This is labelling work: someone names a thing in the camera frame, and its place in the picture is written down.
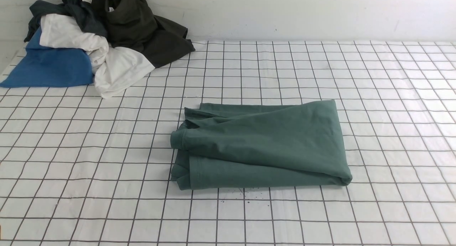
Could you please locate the blue shirt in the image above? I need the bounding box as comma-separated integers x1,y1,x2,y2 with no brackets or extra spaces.
1,28,93,88

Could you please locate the dark olive shirt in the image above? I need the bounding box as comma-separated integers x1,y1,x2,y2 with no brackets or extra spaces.
98,0,195,68

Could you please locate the green long-sleeved shirt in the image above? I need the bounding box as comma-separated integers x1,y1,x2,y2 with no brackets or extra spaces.
170,100,352,190

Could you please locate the white grid tablecloth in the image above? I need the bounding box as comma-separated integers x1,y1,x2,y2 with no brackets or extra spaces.
0,41,456,246

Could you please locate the dark teal shirt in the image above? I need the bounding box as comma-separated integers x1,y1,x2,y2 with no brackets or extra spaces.
24,0,108,43

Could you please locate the white shirt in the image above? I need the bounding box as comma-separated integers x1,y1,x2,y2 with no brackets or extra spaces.
40,14,155,99

